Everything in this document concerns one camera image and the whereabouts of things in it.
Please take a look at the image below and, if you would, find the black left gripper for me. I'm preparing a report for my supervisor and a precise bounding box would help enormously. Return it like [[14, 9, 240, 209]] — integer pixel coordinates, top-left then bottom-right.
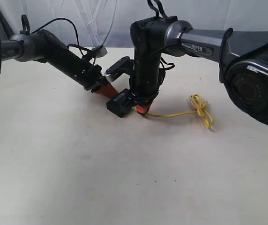
[[82, 65, 118, 98]]

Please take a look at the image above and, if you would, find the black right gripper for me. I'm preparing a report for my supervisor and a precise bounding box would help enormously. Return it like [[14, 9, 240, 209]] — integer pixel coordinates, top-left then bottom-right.
[[129, 72, 166, 115]]

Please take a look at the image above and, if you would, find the small black box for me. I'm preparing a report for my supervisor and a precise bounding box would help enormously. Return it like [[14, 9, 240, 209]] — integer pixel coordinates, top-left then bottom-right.
[[106, 89, 134, 118]]

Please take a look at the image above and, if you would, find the yellow ethernet cable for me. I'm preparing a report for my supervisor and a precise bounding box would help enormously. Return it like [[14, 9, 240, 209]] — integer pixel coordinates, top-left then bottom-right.
[[133, 93, 216, 131]]

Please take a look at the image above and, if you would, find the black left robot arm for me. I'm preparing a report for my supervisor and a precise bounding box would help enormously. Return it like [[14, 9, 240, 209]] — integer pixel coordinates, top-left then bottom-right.
[[0, 29, 118, 98]]

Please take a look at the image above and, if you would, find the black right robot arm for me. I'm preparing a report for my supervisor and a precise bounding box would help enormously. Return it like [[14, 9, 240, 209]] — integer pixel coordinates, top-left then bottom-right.
[[130, 16, 268, 125]]

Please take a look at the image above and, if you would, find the white backdrop curtain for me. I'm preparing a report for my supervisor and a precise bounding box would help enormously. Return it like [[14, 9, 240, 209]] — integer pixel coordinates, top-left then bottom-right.
[[0, 0, 268, 47]]

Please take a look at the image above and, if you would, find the black light stand pole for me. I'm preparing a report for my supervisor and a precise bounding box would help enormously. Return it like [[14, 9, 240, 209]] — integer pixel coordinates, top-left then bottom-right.
[[0, 10, 14, 39]]

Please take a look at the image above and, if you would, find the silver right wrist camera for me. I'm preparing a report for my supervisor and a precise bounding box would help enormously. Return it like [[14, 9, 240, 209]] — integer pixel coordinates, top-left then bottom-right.
[[104, 56, 134, 83]]

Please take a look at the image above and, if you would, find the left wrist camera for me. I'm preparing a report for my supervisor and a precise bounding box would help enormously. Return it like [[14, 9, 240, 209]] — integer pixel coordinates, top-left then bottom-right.
[[91, 45, 108, 58]]

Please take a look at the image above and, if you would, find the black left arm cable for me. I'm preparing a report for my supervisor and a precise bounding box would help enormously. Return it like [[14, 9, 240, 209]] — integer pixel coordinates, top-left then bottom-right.
[[30, 18, 97, 68]]

